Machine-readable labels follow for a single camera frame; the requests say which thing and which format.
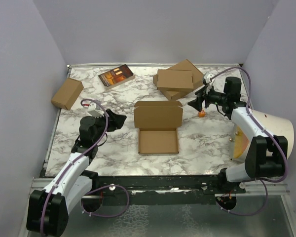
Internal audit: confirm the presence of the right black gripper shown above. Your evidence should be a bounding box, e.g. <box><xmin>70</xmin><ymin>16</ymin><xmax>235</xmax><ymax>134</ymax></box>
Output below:
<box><xmin>188</xmin><ymin>83</ymin><xmax>228</xmax><ymax>112</ymax></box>

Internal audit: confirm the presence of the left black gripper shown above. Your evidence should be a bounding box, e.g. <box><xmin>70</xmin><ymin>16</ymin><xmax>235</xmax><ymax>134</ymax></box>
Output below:
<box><xmin>93</xmin><ymin>109</ymin><xmax>126</xmax><ymax>143</ymax></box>

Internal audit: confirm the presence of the white cylinder drum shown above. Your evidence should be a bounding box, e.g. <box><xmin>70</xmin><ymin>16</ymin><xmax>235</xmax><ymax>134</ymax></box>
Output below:
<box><xmin>229</xmin><ymin>107</ymin><xmax>294</xmax><ymax>162</ymax></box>

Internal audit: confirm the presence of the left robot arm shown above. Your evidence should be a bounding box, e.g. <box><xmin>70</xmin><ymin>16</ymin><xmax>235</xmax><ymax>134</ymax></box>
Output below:
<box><xmin>26</xmin><ymin>109</ymin><xmax>127</xmax><ymax>237</ymax></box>

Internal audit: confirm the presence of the small orange cube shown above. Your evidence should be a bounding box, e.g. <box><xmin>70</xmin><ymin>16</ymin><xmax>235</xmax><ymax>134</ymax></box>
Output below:
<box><xmin>198</xmin><ymin>111</ymin><xmax>206</xmax><ymax>118</ymax></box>

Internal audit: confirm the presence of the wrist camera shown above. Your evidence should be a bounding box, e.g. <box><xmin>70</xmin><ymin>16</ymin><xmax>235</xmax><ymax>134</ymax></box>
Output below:
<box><xmin>87</xmin><ymin>102</ymin><xmax>104</xmax><ymax>118</ymax></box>
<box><xmin>203</xmin><ymin>72</ymin><xmax>215</xmax><ymax>87</ymax></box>

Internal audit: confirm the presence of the small closed cardboard box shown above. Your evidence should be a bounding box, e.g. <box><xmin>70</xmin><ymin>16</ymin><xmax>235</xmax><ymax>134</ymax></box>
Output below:
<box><xmin>51</xmin><ymin>78</ymin><xmax>84</xmax><ymax>110</ymax></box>

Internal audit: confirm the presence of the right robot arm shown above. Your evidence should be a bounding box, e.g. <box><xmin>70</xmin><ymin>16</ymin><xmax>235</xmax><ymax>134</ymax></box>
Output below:
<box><xmin>188</xmin><ymin>77</ymin><xmax>288</xmax><ymax>193</ymax></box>

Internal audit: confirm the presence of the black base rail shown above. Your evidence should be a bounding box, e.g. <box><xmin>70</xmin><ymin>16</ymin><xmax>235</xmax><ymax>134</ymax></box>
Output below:
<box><xmin>82</xmin><ymin>170</ymin><xmax>246</xmax><ymax>205</ymax></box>

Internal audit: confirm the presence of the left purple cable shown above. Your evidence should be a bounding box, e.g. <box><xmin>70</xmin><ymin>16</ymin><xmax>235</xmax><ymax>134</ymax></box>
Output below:
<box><xmin>40</xmin><ymin>98</ymin><xmax>130</xmax><ymax>235</ymax></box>

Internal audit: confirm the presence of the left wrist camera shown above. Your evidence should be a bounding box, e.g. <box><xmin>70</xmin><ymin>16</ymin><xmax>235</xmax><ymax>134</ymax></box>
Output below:
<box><xmin>87</xmin><ymin>102</ymin><xmax>104</xmax><ymax>118</ymax></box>

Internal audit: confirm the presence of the dark orange book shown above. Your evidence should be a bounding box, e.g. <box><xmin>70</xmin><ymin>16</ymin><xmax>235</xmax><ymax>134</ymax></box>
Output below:
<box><xmin>98</xmin><ymin>64</ymin><xmax>135</xmax><ymax>90</ymax></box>

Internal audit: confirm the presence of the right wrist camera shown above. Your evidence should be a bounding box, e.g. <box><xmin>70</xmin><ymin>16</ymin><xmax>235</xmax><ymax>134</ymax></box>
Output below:
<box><xmin>203</xmin><ymin>72</ymin><xmax>215</xmax><ymax>87</ymax></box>

